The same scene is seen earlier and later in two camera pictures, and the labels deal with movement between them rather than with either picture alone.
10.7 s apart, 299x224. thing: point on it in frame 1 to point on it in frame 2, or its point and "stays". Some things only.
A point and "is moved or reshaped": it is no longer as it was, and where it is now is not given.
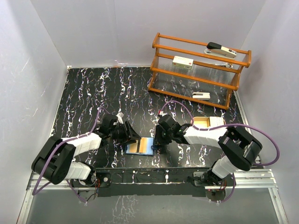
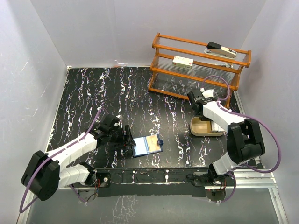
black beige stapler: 216,49 stays
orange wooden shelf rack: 196,71 stays
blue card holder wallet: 143,146 is moved or reshaped
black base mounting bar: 115,182 stays
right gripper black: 158,140 to 205,118
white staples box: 183,62 stays
